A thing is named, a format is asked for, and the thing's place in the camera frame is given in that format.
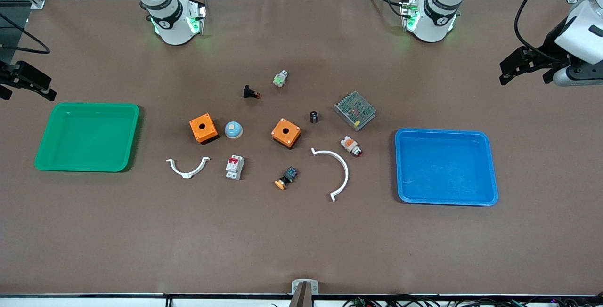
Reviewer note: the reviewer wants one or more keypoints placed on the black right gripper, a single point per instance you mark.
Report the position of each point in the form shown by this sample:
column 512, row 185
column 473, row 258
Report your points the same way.
column 13, row 75

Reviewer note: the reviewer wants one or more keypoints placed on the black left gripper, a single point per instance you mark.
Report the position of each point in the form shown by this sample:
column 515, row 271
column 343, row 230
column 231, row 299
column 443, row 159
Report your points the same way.
column 551, row 43

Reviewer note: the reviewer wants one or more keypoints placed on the dark cylindrical capacitor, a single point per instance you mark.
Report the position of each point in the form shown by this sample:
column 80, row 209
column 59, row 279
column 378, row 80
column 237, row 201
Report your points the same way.
column 313, row 117

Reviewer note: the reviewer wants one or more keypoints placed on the white red circuit breaker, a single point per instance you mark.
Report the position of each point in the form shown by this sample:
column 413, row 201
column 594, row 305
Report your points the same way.
column 234, row 167

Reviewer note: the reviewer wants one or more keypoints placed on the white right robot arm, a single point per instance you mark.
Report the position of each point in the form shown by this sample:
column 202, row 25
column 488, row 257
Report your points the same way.
column 172, row 24

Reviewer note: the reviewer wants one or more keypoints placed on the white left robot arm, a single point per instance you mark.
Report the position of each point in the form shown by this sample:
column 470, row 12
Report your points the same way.
column 435, row 15

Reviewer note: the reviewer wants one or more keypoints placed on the green plastic tray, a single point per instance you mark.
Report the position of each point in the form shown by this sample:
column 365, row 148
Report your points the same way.
column 85, row 137

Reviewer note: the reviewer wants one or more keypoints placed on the blue plastic tray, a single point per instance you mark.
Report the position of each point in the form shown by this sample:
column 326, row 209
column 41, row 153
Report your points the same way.
column 443, row 165

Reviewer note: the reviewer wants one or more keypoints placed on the silver mesh power supply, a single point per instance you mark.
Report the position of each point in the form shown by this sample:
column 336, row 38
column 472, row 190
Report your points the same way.
column 355, row 110

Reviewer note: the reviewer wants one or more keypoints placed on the orange button box with hole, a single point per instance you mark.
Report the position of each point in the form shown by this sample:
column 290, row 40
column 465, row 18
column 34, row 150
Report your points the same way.
column 292, row 135
column 209, row 130

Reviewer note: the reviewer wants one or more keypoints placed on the white orange red push button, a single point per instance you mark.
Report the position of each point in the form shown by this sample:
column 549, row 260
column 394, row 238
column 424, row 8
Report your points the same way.
column 349, row 144

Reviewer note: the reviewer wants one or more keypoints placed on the blue white dome button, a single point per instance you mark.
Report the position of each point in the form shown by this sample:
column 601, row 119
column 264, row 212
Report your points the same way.
column 233, row 130

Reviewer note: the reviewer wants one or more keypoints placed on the black red indicator lamp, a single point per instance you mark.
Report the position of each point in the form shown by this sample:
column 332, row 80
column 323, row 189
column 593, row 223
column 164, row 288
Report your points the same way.
column 248, row 92

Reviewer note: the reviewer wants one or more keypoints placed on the black push button orange head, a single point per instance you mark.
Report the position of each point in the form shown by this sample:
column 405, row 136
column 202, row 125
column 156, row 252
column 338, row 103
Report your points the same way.
column 288, row 175

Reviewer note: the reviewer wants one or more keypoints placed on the small white curved bracket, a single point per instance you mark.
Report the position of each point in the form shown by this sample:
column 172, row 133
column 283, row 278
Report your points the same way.
column 187, row 174

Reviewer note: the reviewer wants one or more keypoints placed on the large white curved bracket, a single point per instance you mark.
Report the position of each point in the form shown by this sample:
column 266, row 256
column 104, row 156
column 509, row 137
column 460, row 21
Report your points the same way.
column 346, row 170

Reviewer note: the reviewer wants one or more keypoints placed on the white switch with green light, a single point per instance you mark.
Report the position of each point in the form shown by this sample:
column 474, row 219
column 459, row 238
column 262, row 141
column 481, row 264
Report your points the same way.
column 280, row 78

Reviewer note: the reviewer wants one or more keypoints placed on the grey metal bracket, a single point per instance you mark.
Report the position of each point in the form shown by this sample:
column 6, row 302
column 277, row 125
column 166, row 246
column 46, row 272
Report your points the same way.
column 297, row 284

